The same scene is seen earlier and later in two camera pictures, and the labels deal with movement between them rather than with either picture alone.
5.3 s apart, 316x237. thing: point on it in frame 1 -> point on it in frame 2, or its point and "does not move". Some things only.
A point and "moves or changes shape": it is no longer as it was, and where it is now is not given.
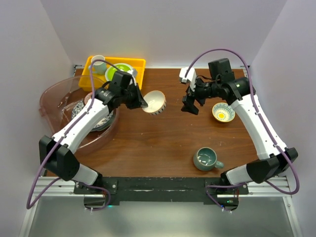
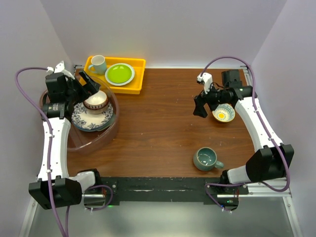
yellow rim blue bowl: [222, 112] does not move
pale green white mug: [99, 67] does not move
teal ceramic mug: [205, 159] does not move
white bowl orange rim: [156, 100] moves or changes shape
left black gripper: [139, 101] -> [90, 87]
